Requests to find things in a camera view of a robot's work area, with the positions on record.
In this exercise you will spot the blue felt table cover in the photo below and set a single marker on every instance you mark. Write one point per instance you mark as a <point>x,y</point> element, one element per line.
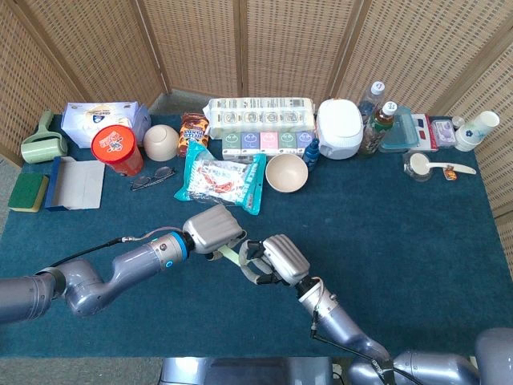
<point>380,240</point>

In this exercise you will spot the clear container teal lid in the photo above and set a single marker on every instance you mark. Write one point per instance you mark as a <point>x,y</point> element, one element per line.
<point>401,132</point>

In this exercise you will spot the purple tissue packet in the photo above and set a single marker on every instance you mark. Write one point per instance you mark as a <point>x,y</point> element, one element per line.
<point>304,138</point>
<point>250,142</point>

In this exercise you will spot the flower print paper cups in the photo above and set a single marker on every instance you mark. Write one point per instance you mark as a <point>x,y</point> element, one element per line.
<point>471,134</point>

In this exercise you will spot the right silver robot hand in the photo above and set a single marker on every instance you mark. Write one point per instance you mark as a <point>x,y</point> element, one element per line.
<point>284,258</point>

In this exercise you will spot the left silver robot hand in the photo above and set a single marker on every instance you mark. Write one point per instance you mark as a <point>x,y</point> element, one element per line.
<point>212,230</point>

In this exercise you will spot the clear water bottle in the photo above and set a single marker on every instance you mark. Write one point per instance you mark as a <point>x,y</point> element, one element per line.
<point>374,94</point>

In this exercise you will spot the clear glass bowl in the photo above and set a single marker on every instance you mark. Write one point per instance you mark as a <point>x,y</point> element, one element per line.
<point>421,178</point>

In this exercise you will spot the green yellow sponge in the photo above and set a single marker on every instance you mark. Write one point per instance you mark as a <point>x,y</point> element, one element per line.
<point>26,192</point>

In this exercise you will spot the small orange candy wrapper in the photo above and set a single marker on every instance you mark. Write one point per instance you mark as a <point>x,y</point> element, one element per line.
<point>451,175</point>

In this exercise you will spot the green sticky note sheet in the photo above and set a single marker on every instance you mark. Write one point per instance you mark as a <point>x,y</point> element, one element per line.
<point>236,258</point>

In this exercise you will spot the wicker folding screen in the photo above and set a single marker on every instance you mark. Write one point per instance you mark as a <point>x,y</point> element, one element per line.
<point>280,40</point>

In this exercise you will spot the teal snack bag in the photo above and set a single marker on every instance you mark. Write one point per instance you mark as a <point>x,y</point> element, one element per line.
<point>218,180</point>

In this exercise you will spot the red instant noodle cup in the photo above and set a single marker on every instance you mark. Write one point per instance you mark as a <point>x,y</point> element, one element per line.
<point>114,144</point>

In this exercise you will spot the small white capped jar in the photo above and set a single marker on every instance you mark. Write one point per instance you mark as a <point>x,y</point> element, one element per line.
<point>458,121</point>

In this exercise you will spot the green lint roller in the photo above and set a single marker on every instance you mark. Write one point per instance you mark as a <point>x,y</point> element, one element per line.
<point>42,150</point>

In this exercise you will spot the upturned beige bowl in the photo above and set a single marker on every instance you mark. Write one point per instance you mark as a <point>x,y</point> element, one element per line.
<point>160,142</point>

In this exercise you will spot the green tea bottle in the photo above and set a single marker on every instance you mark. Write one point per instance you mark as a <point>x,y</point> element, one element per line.
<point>374,132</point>

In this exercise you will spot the red blue paper glasses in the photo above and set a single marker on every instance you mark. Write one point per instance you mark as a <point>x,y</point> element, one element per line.
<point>425,124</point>

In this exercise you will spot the white plastic jug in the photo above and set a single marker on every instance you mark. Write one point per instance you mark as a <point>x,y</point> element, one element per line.
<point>340,128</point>

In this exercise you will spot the white paper roll pack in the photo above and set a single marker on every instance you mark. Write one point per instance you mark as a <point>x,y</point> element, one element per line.
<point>260,114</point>

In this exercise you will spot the blue spray bottle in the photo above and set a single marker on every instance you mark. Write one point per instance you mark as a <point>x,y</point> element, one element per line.
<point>310,156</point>

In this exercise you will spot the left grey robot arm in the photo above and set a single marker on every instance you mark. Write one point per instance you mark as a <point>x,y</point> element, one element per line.
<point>88,284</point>

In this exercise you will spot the white plastic spoon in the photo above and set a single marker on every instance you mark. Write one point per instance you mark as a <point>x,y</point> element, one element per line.
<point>418,164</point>

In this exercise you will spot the upright beige bowl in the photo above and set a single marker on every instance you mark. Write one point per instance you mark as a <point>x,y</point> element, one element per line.
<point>286,174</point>

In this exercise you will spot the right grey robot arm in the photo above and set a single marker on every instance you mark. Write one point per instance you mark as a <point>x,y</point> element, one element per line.
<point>340,321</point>

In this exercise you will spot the green tissue packet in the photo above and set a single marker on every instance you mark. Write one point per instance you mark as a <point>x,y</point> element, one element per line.
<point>231,142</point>
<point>288,141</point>

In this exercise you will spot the white tissue pack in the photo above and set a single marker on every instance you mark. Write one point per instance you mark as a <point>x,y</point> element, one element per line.
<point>92,120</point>

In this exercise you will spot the black eyeglasses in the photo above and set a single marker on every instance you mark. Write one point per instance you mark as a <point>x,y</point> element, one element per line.
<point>162,173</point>

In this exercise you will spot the brown orange cookie packet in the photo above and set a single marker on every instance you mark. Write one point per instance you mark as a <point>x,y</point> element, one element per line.
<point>192,134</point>

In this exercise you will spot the grey robot torso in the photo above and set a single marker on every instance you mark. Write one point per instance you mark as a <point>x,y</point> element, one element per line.
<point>240,373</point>

